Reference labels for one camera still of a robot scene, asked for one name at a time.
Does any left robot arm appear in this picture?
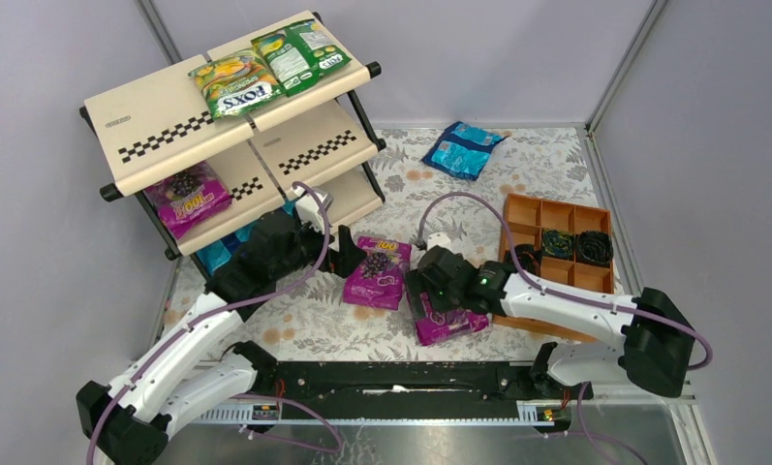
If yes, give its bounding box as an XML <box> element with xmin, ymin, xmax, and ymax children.
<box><xmin>76</xmin><ymin>209</ymin><xmax>365</xmax><ymax>464</ymax></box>

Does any blue candy bag on table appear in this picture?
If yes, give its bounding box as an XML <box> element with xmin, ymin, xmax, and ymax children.
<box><xmin>421</xmin><ymin>121</ymin><xmax>506</xmax><ymax>181</ymax></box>

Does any purple candy bag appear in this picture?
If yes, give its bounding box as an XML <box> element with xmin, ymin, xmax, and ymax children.
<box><xmin>145</xmin><ymin>162</ymin><xmax>232</xmax><ymax>239</ymax></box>
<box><xmin>343</xmin><ymin>236</ymin><xmax>412</xmax><ymax>311</ymax></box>
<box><xmin>406</xmin><ymin>283</ymin><xmax>490</xmax><ymax>346</ymax></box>

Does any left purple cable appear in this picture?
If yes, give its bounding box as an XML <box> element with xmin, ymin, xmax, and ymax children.
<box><xmin>84</xmin><ymin>180</ymin><xmax>333</xmax><ymax>465</ymax></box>

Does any black coiled item right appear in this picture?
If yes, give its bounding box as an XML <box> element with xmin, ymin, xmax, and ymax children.
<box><xmin>574</xmin><ymin>231</ymin><xmax>614</xmax><ymax>267</ymax></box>

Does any purple cable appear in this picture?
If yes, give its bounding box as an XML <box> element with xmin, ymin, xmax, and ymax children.
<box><xmin>84</xmin><ymin>180</ymin><xmax>333</xmax><ymax>465</ymax></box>
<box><xmin>418</xmin><ymin>191</ymin><xmax>714</xmax><ymax>372</ymax></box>

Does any black coiled item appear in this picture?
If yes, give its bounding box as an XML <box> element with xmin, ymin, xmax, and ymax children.
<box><xmin>574</xmin><ymin>231</ymin><xmax>614</xmax><ymax>267</ymax></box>
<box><xmin>504</xmin><ymin>244</ymin><xmax>543</xmax><ymax>275</ymax></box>
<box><xmin>541</xmin><ymin>229</ymin><xmax>574</xmax><ymax>261</ymax></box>

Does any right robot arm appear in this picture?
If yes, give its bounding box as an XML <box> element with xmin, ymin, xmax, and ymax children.
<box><xmin>406</xmin><ymin>246</ymin><xmax>697</xmax><ymax>398</ymax></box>

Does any orange compartment tray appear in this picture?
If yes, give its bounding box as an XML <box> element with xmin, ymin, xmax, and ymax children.
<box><xmin>491</xmin><ymin>193</ymin><xmax>616</xmax><ymax>345</ymax></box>

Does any black coiled item middle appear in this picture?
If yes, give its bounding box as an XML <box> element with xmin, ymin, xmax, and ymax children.
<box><xmin>541</xmin><ymin>229</ymin><xmax>574</xmax><ymax>261</ymax></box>

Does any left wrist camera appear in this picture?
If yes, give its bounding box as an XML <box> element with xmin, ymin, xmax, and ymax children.
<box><xmin>293</xmin><ymin>187</ymin><xmax>333</xmax><ymax>233</ymax></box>

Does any floral table cloth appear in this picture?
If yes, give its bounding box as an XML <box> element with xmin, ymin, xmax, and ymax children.
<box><xmin>202</xmin><ymin>128</ymin><xmax>610</xmax><ymax>363</ymax></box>

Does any green Fox's candy bag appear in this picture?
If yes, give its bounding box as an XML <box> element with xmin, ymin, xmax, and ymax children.
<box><xmin>188</xmin><ymin>47</ymin><xmax>285</xmax><ymax>119</ymax></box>
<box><xmin>252</xmin><ymin>20</ymin><xmax>352</xmax><ymax>97</ymax></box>

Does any purple candy bag on shelf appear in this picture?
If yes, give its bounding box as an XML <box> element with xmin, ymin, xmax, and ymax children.
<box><xmin>145</xmin><ymin>162</ymin><xmax>232</xmax><ymax>239</ymax></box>

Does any blue candy bag shelf left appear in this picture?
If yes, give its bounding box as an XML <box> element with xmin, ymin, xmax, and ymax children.
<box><xmin>196</xmin><ymin>223</ymin><xmax>255</xmax><ymax>274</ymax></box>

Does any black coiled item left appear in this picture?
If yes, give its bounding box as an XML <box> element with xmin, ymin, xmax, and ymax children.
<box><xmin>504</xmin><ymin>244</ymin><xmax>543</xmax><ymax>275</ymax></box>

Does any cream three-tier shelf rack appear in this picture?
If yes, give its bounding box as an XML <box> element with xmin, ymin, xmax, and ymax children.
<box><xmin>80</xmin><ymin>35</ymin><xmax>385</xmax><ymax>260</ymax></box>

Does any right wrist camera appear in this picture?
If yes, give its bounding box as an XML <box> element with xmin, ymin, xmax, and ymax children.
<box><xmin>426</xmin><ymin>232</ymin><xmax>452</xmax><ymax>251</ymax></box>

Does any blue candy bag shelf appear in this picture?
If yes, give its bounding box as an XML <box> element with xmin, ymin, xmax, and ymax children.
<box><xmin>196</xmin><ymin>223</ymin><xmax>255</xmax><ymax>274</ymax></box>
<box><xmin>281</xmin><ymin>201</ymin><xmax>295</xmax><ymax>216</ymax></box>

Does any blue candy bag shelf right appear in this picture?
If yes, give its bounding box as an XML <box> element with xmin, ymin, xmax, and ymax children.
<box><xmin>281</xmin><ymin>201</ymin><xmax>295</xmax><ymax>216</ymax></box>

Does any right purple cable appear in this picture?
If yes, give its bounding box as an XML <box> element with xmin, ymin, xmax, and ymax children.
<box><xmin>418</xmin><ymin>191</ymin><xmax>714</xmax><ymax>372</ymax></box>

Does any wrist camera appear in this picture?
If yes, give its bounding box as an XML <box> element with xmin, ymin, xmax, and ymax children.
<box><xmin>426</xmin><ymin>232</ymin><xmax>452</xmax><ymax>251</ymax></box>
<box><xmin>293</xmin><ymin>187</ymin><xmax>333</xmax><ymax>233</ymax></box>

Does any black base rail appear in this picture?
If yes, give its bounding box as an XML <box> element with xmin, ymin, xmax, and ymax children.
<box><xmin>231</xmin><ymin>341</ymin><xmax>596</xmax><ymax>430</ymax></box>

